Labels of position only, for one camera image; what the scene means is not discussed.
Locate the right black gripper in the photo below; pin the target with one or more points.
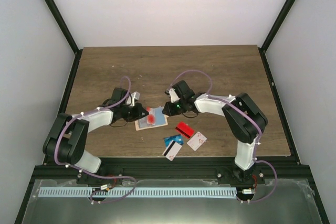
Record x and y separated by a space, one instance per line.
171 112

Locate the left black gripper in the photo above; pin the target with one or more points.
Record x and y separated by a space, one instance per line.
139 109

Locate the red card black stripe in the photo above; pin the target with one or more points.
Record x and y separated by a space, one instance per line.
185 130

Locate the beige leather card holder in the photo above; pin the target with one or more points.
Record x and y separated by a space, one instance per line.
156 118

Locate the white card pink pattern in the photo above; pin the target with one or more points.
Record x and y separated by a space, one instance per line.
196 141

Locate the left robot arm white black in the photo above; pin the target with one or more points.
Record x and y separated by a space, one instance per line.
67 137

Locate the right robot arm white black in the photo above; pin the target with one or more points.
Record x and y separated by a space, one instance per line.
245 119

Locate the blue white card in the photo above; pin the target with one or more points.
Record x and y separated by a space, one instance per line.
174 138

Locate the white card black magstripe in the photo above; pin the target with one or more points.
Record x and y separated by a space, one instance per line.
172 150

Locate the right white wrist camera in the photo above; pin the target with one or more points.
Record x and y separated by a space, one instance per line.
172 94

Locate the light blue slotted cable duct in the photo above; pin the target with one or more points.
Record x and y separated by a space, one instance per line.
142 192

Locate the black aluminium front rail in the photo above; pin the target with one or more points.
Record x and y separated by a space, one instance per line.
193 167

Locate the left black frame post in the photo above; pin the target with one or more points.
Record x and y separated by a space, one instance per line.
62 25

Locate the black frame post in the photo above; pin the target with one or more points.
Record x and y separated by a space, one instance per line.
62 25
288 4

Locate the right black frame post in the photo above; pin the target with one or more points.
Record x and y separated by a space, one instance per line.
288 4

